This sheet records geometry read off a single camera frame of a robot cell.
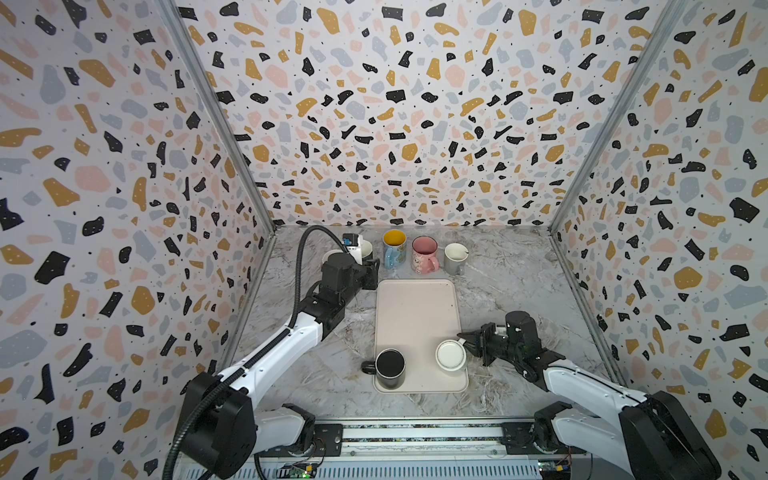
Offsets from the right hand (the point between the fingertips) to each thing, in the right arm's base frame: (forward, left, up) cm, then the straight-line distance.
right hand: (453, 329), depth 82 cm
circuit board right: (-30, -23, -12) cm, 40 cm away
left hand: (+14, +22, +14) cm, 30 cm away
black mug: (-10, +17, -1) cm, 20 cm away
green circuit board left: (-31, +38, -10) cm, 50 cm away
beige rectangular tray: (+10, +11, -12) cm, 19 cm away
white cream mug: (-6, +1, -4) cm, 7 cm away
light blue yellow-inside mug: (+31, +17, -2) cm, 35 cm away
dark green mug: (+29, +27, -1) cm, 40 cm away
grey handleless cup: (+31, -4, -6) cm, 32 cm away
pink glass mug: (+27, +7, -2) cm, 28 cm away
